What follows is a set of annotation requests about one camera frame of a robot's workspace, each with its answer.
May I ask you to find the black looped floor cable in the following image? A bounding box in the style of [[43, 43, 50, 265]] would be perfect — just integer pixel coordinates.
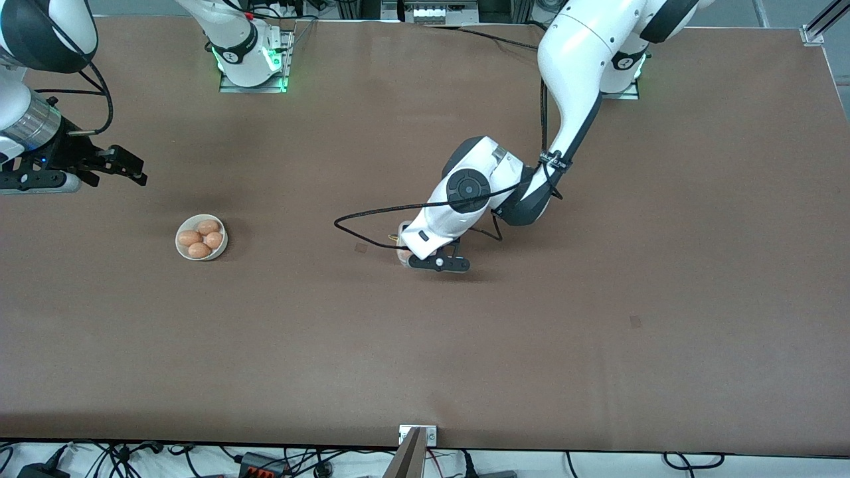
[[663, 452, 726, 470]]

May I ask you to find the black power adapter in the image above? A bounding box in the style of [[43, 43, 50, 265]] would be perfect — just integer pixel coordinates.
[[17, 462, 71, 478]]

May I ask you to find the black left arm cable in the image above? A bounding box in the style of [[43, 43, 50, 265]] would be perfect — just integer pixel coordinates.
[[334, 78, 566, 250]]

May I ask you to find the black orange power strip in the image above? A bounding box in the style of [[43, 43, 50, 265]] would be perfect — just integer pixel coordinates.
[[238, 451, 291, 478]]

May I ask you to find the metal table edge bracket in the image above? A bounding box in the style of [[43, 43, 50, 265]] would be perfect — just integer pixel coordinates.
[[398, 425, 438, 446]]

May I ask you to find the white round bowl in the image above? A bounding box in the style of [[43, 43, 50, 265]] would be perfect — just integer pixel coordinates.
[[175, 214, 228, 262]]

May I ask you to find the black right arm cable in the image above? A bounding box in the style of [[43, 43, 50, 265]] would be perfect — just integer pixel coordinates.
[[33, 60, 114, 137]]

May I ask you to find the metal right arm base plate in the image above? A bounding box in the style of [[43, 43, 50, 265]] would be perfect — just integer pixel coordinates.
[[219, 27, 296, 94]]

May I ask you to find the long black table cable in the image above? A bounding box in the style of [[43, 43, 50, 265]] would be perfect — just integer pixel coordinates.
[[425, 24, 540, 51]]

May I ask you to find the aluminium frame profile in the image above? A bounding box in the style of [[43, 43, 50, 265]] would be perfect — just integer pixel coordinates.
[[800, 0, 850, 46]]

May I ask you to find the brown camera pole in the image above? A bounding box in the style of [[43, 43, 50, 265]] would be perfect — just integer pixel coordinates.
[[384, 428, 426, 478]]

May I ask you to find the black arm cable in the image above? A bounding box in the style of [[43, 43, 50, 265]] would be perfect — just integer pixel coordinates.
[[334, 78, 566, 250], [33, 60, 114, 137]]

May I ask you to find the white power strip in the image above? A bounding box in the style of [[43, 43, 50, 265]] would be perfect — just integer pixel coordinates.
[[402, 0, 480, 25]]

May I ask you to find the clear plastic egg box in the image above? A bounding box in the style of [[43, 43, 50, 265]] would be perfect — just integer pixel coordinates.
[[396, 221, 418, 268]]

